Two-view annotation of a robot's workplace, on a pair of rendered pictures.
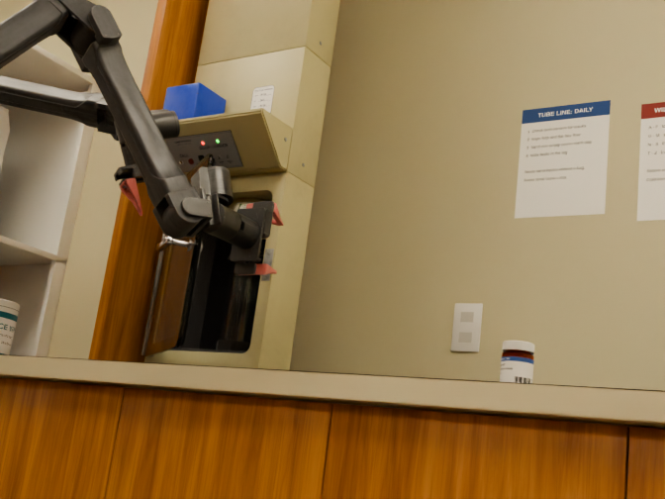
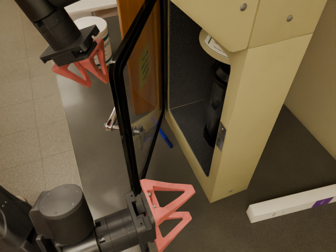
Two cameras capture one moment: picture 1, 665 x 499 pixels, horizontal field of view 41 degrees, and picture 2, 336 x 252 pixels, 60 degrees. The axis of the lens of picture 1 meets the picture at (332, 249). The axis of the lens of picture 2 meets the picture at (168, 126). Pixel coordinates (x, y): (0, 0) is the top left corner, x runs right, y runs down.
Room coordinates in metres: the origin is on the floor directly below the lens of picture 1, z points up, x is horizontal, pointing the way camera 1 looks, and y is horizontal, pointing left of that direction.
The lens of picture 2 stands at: (1.48, 0.02, 1.64)
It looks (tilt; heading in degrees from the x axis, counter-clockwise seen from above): 50 degrees down; 35
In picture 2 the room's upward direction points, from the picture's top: straight up
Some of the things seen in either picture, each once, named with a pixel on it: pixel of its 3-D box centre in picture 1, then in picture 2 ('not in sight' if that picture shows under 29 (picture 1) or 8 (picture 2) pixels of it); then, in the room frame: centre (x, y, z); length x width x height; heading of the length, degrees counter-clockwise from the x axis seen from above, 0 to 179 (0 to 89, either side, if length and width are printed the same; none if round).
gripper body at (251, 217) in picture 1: (240, 231); (122, 229); (1.57, 0.17, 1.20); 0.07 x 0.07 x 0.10; 57
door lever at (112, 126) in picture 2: (172, 245); (122, 115); (1.76, 0.33, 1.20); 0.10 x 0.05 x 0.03; 22
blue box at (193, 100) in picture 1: (193, 111); not in sight; (1.90, 0.36, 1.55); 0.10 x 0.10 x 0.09; 56
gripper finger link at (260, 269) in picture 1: (260, 259); (165, 222); (1.63, 0.13, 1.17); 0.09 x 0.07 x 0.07; 147
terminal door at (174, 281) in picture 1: (176, 258); (146, 97); (1.84, 0.33, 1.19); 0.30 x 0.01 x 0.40; 22
